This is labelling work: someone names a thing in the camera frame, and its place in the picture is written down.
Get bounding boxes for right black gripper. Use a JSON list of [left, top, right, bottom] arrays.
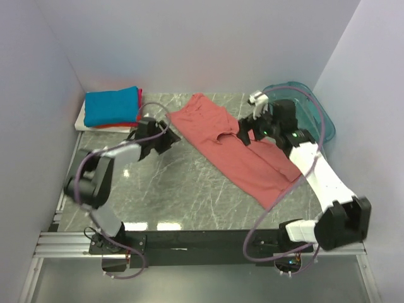
[[236, 104, 281, 146]]

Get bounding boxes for salmon pink t shirt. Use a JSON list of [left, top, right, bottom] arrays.
[[170, 93, 301, 208]]

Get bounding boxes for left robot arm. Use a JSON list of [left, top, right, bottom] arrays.
[[64, 117, 181, 254]]

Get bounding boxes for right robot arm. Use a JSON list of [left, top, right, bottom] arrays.
[[237, 93, 372, 252]]

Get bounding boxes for white board under stack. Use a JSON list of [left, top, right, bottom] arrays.
[[74, 102, 131, 134]]

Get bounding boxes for folded orange t shirt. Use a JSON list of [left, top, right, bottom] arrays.
[[95, 123, 132, 129]]

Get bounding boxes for folded magenta t shirt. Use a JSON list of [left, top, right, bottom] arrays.
[[121, 88, 143, 127]]

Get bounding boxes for teal plastic bin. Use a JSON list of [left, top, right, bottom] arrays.
[[263, 81, 336, 144]]

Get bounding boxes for folded blue t shirt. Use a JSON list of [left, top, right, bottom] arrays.
[[84, 86, 138, 128]]

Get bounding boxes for black base beam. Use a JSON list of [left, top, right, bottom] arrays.
[[90, 229, 315, 269]]

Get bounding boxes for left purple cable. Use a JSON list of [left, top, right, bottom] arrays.
[[71, 102, 173, 280]]

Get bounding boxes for purple cable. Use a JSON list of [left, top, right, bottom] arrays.
[[71, 102, 173, 280], [242, 86, 326, 276]]

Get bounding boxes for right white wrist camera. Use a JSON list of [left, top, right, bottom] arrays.
[[247, 91, 269, 120]]

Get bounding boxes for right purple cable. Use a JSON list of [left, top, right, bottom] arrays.
[[242, 86, 326, 276]]

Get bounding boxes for aluminium frame rail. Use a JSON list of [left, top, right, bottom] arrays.
[[21, 141, 380, 302]]

